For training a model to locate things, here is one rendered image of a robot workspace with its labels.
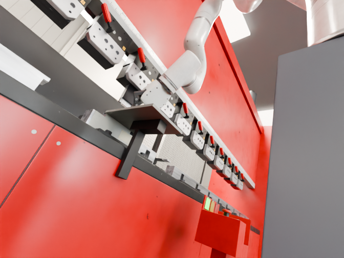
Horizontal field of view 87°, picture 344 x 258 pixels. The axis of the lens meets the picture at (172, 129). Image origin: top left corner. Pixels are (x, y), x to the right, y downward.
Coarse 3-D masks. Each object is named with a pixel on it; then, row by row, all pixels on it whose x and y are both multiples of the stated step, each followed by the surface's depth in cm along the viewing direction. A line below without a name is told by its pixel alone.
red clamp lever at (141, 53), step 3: (138, 48) 80; (141, 48) 79; (138, 51) 80; (141, 51) 79; (141, 54) 79; (141, 57) 80; (144, 57) 80; (141, 60) 80; (144, 60) 80; (144, 63) 81; (144, 66) 81; (141, 69) 82; (144, 69) 81; (147, 69) 81
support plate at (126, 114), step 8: (144, 104) 58; (152, 104) 56; (112, 112) 69; (120, 112) 67; (128, 112) 65; (136, 112) 63; (144, 112) 61; (152, 112) 59; (160, 112) 58; (120, 120) 74; (128, 120) 71; (136, 120) 69; (168, 120) 61; (128, 128) 80; (168, 128) 67; (176, 128) 65
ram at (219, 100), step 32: (96, 0) 69; (128, 0) 79; (160, 0) 96; (192, 0) 122; (128, 32) 79; (160, 32) 96; (224, 64) 164; (192, 96) 120; (224, 96) 162; (224, 128) 160; (256, 128) 250; (256, 160) 246
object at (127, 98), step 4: (128, 84) 83; (128, 88) 82; (132, 88) 84; (124, 92) 81; (128, 92) 82; (132, 92) 84; (124, 96) 80; (128, 96) 82; (132, 96) 84; (120, 100) 79; (124, 100) 81; (128, 100) 82; (132, 100) 83; (124, 104) 81; (128, 104) 83; (132, 104) 83
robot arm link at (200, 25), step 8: (200, 16) 76; (192, 24) 76; (200, 24) 74; (208, 24) 77; (192, 32) 73; (200, 32) 73; (208, 32) 78; (184, 40) 74; (192, 40) 72; (200, 40) 73; (184, 48) 77; (192, 48) 74; (200, 48) 74; (200, 56) 75; (200, 72) 76; (200, 80) 74; (184, 88) 74; (192, 88) 73
